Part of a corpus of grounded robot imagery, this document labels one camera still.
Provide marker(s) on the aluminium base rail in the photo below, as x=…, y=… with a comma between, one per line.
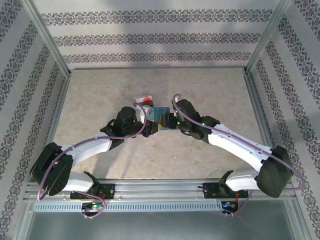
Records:
x=160, y=187

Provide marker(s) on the aluminium table side rail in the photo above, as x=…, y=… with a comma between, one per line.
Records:
x=259, y=112
x=63, y=87

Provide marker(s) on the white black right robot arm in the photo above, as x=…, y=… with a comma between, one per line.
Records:
x=237, y=145

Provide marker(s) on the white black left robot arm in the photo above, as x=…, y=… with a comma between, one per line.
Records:
x=87, y=150

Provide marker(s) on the red white april card stack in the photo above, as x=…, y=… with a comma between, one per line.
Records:
x=145, y=99

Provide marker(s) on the teal VIP card stack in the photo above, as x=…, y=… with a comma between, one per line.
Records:
x=151, y=114

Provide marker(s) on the black VIP card stack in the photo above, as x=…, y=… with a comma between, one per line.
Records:
x=150, y=103

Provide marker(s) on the teal card holder wallet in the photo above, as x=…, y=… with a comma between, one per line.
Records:
x=160, y=112

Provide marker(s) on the grey metal panel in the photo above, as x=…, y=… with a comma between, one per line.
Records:
x=160, y=227

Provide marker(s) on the aluminium corner post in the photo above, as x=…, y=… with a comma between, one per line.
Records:
x=267, y=37
x=47, y=37

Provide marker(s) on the aluminium table back rail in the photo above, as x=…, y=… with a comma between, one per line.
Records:
x=157, y=68

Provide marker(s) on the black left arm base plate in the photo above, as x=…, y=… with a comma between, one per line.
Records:
x=110, y=191

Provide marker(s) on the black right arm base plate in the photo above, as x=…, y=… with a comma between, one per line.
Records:
x=208, y=190

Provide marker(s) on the small controller board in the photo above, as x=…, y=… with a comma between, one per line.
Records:
x=228, y=205
x=93, y=206

